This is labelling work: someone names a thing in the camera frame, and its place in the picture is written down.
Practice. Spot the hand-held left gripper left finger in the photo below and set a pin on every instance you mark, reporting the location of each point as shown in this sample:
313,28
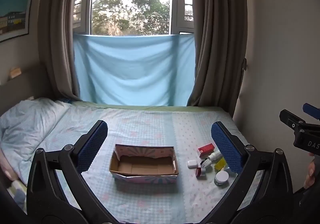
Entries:
91,146

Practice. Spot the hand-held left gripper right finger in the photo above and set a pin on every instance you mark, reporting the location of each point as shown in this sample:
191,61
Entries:
226,147

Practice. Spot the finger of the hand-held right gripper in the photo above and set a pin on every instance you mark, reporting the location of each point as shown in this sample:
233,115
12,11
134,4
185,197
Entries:
288,117
311,111

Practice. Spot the white pill bottle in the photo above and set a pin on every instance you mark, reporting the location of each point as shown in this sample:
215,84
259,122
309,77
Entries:
215,156

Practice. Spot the yellow tape roll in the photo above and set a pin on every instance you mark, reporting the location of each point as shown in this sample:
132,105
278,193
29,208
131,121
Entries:
220,164

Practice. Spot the red carton box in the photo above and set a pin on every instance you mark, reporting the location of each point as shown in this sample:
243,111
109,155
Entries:
206,149

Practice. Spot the small white jar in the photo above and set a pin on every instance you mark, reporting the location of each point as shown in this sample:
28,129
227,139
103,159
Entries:
205,163

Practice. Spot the white cream jar black lid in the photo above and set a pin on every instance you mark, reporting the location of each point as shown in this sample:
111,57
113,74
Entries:
221,178

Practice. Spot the red lid jar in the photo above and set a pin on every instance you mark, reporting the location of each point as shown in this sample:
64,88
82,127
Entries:
200,173

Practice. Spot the white earbuds case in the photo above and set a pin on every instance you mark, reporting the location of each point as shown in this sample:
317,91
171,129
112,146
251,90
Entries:
192,164

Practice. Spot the cardboard box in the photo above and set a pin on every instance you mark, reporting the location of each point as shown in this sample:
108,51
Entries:
143,166

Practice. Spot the person's right hand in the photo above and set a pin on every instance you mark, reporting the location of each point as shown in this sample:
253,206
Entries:
310,172

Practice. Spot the floral checked bedsheet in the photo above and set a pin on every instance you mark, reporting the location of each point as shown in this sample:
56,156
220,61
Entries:
150,126

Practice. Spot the pale blue pillow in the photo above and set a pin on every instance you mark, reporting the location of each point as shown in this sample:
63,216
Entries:
27,126

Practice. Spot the grey headboard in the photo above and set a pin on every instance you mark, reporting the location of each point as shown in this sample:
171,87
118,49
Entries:
30,84

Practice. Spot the light blue hanging cloth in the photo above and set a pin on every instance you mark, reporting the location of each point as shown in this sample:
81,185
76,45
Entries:
135,69

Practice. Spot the brown curtain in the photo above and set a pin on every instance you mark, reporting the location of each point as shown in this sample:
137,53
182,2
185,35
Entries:
217,39
60,39

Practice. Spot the small tan object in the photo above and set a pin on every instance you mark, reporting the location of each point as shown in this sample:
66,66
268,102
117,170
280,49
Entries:
15,72

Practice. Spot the wall poster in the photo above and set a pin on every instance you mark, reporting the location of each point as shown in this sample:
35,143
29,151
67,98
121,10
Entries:
13,16

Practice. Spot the window frame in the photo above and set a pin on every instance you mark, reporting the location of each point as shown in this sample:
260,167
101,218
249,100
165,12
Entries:
181,1

